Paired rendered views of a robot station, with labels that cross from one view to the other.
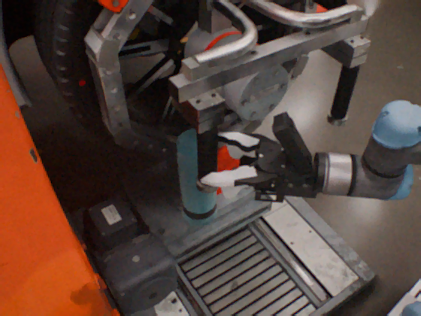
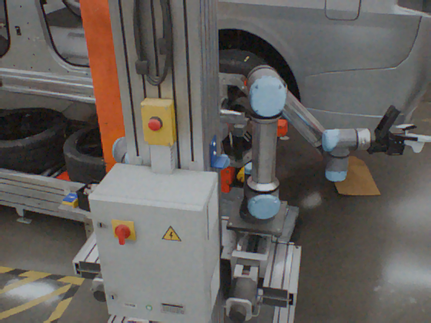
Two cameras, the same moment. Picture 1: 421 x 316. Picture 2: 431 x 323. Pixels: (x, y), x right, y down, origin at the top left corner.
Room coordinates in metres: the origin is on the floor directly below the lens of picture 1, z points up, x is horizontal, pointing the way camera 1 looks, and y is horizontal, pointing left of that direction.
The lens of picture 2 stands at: (-0.72, -1.97, 2.01)
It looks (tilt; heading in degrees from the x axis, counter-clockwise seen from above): 30 degrees down; 53
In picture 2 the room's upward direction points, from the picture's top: 1 degrees counter-clockwise
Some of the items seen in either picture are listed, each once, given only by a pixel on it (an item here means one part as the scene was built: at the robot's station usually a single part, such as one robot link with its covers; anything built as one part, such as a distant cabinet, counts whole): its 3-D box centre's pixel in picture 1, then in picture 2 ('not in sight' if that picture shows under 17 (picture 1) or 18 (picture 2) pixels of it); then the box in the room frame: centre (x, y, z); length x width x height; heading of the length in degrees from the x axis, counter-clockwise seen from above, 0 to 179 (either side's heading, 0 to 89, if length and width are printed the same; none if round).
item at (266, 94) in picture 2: not in sight; (264, 148); (0.31, -0.87, 1.19); 0.15 x 0.12 x 0.55; 54
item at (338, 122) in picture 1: (343, 92); (238, 148); (0.68, -0.28, 0.83); 0.04 x 0.04 x 0.16
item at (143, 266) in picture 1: (123, 250); not in sight; (0.65, 0.27, 0.26); 0.42 x 0.18 x 0.35; 33
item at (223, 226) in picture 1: (189, 201); not in sight; (0.93, 0.08, 0.13); 0.50 x 0.36 x 0.10; 123
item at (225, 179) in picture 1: (228, 186); not in sight; (0.45, -0.03, 0.81); 0.09 x 0.03 x 0.06; 108
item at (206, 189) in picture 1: (207, 156); not in sight; (0.50, 0.01, 0.83); 0.04 x 0.04 x 0.16
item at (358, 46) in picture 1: (343, 44); (240, 128); (0.71, -0.26, 0.93); 0.09 x 0.05 x 0.05; 33
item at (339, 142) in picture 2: not in sight; (339, 141); (0.53, -1.02, 1.21); 0.11 x 0.08 x 0.09; 144
